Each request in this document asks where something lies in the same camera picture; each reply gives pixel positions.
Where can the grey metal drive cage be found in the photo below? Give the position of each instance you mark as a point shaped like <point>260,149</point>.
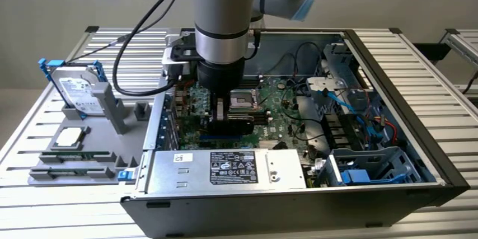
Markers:
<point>338,62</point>

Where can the grey disk bay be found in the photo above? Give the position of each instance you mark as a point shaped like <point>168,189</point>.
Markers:
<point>377,158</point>

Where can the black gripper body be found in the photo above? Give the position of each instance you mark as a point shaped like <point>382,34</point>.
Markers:
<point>220,78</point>

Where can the black RAM slots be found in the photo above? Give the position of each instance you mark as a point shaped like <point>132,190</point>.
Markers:
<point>260,118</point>

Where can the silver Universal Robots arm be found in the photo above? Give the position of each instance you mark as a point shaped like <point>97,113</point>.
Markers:
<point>220,12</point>

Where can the green motherboard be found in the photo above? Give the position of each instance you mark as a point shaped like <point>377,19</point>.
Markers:
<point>278,127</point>

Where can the blue caddy in bay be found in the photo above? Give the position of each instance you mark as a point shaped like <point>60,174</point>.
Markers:
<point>355,177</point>

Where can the grey parts rack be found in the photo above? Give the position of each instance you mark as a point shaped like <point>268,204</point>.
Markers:
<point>100,141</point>

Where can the silver chipset heatsink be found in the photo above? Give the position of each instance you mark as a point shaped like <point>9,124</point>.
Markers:
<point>267,145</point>

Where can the black open PC case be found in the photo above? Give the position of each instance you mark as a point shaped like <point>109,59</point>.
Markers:
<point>260,213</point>

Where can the blue expansion slot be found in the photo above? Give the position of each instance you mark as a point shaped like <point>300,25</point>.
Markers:
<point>220,138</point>

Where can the blue disk caddy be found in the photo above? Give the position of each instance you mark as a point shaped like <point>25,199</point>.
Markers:
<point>56,63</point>

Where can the silver power supply unit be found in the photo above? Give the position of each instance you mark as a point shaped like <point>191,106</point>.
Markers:
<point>190,172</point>

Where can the round coin battery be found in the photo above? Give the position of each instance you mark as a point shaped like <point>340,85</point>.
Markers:
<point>282,84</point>

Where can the CPU socket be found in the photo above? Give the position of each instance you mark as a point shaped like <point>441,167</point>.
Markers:
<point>243,100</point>

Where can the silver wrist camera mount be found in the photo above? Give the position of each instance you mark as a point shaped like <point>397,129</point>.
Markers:
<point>178,54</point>

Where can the silver CPU chip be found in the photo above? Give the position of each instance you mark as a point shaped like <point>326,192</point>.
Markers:
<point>68,137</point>

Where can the silver hard disk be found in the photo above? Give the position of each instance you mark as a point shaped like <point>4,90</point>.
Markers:
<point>75,91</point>

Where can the green RAM stick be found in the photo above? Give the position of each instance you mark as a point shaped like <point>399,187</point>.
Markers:
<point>71,172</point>
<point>75,155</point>

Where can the blue case latch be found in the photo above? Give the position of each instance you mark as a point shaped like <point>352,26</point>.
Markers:
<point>124,175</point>

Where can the neighbouring slatted metal table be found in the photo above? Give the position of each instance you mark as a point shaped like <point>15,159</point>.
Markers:
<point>461,46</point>

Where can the black box between tables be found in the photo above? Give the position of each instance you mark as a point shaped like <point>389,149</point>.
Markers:
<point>431,51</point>

